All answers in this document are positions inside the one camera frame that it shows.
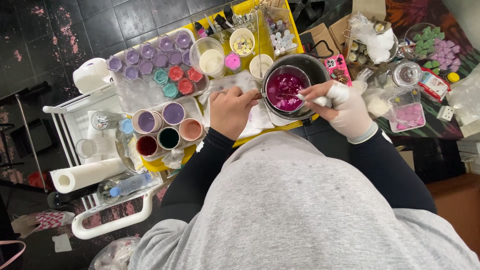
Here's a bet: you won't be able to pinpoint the white cup of yellow pieces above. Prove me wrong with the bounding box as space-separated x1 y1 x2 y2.
229 28 256 58

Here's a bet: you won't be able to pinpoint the clear organizer with dye bottles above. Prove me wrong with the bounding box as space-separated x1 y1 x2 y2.
190 0 260 43

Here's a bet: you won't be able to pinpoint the person's right hand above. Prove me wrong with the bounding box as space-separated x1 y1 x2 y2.
298 80 378 142

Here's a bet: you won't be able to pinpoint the tray of pink wax hearts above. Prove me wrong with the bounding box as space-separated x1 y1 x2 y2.
389 102 427 133

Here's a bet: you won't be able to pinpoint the stack of white boxes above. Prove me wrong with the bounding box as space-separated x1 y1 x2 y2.
455 119 480 174

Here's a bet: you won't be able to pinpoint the empty glass jar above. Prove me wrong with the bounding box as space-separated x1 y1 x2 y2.
96 179 121 205

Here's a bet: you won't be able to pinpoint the lavender wax paper cup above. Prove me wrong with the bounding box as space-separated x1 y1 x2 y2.
131 109 164 135

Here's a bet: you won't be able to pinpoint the pink wax paper cup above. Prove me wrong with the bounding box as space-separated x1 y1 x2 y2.
178 118 205 142

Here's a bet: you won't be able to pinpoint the clear box of white discs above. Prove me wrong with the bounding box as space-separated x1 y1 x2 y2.
262 7 301 58

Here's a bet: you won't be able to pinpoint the teal flower candle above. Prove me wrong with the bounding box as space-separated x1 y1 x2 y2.
162 82 179 99
152 68 170 85

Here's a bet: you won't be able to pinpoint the printed glass jar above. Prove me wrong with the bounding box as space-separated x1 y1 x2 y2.
90 110 125 131

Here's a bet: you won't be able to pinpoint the group of clear flower cups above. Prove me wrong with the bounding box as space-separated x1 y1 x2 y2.
115 79 171 113

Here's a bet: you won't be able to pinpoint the glass bowl with white bag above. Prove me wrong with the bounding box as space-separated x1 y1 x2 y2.
342 12 400 67

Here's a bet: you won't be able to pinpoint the clear plastic measuring cup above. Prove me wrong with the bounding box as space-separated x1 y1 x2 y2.
189 37 226 78

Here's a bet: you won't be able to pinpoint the lidded glass jar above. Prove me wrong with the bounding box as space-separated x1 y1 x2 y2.
391 61 423 88

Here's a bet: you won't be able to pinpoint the person's left hand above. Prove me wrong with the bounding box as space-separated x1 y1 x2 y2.
209 86 260 142

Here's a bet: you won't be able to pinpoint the cardboard boxes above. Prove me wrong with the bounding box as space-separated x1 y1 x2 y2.
309 0 393 54

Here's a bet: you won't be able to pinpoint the group of purple flower candles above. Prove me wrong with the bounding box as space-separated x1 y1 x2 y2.
106 31 193 81

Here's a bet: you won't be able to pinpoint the red and white packet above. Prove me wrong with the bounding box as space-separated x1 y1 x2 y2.
417 70 451 103

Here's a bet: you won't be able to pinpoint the dark green wax paper cup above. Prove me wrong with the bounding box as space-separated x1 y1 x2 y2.
157 126 181 151

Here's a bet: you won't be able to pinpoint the stained white cloth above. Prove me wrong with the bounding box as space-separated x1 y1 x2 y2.
198 70 287 140

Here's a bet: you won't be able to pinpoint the dark red wax paper cup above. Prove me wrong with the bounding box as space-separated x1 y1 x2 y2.
136 134 159 158

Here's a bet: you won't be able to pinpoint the long thin metal rod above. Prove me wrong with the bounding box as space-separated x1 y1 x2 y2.
255 4 264 78

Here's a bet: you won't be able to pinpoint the pink and white patterned bag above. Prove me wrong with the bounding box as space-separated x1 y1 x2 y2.
10 209 76 239

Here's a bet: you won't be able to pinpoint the paper towel roll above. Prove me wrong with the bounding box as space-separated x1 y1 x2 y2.
50 157 128 194

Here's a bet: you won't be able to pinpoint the person's grey shirt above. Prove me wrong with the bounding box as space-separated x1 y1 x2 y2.
128 130 480 270

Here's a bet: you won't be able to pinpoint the large metal pot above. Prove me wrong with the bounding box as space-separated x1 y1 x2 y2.
261 53 331 122

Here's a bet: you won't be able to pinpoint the white tray of paper cups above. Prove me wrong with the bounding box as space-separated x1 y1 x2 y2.
130 97 206 163

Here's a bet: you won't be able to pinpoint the white plastic appliance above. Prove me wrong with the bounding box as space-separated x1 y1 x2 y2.
72 57 114 95

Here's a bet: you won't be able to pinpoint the pile of purple wax shapes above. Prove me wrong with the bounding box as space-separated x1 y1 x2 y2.
430 38 463 73

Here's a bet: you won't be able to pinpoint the plain white cup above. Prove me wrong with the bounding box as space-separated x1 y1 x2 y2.
249 53 275 82

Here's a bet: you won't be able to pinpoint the black metal stand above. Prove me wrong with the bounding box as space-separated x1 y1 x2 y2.
0 80 53 194

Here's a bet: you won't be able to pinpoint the small metal pitcher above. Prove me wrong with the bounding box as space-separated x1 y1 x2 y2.
256 65 312 113

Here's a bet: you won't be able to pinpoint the crumpled white tissue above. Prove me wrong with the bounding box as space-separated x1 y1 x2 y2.
161 148 185 170

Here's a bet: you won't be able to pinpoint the white paper scrap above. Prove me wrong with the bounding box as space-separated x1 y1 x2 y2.
52 233 73 253

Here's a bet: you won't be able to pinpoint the purple wax paper cup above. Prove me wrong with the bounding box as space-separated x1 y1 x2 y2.
161 101 187 126

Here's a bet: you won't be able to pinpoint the plastic bag of white wax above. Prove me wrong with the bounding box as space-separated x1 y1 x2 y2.
361 93 395 119

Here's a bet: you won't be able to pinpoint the crumpled clear plastic bag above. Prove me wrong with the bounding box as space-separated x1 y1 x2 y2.
88 236 142 270

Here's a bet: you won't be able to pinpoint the red flower candle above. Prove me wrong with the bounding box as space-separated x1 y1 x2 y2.
186 67 204 83
177 77 195 95
168 65 185 82

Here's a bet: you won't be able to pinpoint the glass bowl of green wax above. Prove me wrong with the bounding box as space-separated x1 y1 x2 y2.
404 22 446 61

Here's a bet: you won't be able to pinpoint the white utility cart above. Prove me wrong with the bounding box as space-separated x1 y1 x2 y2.
42 83 178 241

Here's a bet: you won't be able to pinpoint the small pink candle jar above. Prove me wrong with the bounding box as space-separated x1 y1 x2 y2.
224 51 242 73

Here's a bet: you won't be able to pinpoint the clear glass cup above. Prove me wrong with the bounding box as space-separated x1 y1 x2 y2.
74 138 99 159

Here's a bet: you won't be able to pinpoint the pink phone with stickers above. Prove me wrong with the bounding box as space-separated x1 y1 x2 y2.
324 54 353 88

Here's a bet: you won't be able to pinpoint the white tray of candle moulds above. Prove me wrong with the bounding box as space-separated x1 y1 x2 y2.
112 28 211 114

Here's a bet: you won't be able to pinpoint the white power socket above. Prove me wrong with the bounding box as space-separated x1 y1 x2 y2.
436 106 455 122

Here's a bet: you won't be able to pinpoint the yellow table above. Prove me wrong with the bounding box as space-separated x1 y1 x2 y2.
140 0 320 173

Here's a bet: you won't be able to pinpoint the blue-capped water bottle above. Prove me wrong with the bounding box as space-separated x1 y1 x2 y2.
109 172 155 198

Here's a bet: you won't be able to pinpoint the pink strap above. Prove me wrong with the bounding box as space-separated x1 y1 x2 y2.
0 240 27 270

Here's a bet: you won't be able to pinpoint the black cable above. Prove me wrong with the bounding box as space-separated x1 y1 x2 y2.
304 39 335 58

